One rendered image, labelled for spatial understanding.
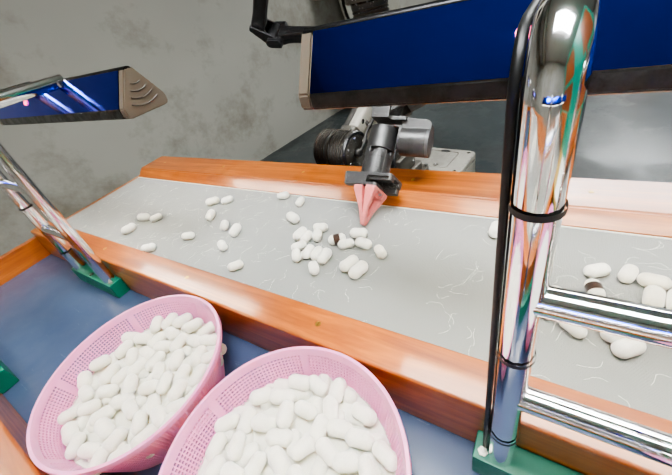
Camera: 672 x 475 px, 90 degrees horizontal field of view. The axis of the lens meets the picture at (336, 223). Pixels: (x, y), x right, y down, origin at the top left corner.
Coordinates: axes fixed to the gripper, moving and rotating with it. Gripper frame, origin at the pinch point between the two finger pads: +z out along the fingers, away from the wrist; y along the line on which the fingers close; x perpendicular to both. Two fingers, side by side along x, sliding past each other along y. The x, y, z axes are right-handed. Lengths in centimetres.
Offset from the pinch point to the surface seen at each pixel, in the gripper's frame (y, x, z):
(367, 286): 7.2, -7.7, 12.1
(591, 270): 36.3, -1.9, 2.8
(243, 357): -9.9, -12.9, 28.5
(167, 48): -202, 51, -110
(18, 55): -215, -11, -60
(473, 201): 18.4, 6.2, -7.8
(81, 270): -66, -16, 25
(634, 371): 40.3, -8.8, 13.8
